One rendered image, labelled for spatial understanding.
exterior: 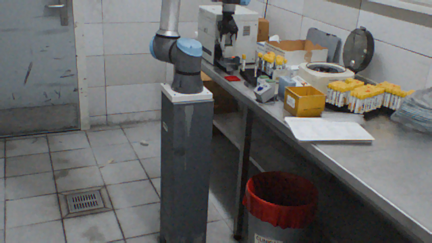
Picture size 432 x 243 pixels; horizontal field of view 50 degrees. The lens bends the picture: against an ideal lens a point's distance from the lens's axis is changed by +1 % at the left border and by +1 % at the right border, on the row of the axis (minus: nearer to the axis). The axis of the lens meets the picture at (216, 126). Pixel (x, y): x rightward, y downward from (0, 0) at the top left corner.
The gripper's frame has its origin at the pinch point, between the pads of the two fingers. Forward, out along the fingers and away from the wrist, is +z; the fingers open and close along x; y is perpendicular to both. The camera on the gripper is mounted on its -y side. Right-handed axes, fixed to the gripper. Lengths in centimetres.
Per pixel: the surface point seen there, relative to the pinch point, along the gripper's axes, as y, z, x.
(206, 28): 21.2, -7.1, 4.5
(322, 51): -20, -1, -49
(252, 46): 9.1, 1.7, -20.0
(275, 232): -74, 72, 2
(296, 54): -20.2, -0.3, -32.3
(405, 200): -141, 12, 3
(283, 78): -50, 3, -7
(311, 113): -75, 11, -7
